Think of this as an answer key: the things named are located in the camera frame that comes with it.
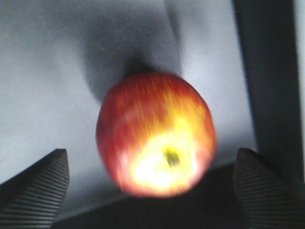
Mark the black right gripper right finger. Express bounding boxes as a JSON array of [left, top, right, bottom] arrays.
[[233, 148, 305, 229]]

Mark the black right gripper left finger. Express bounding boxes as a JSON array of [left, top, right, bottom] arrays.
[[0, 149, 70, 229]]

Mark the red yellow apple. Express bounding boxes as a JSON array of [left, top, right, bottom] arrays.
[[96, 73, 217, 198]]

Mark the black wooden produce stand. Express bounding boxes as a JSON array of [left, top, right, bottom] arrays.
[[54, 0, 305, 229]]

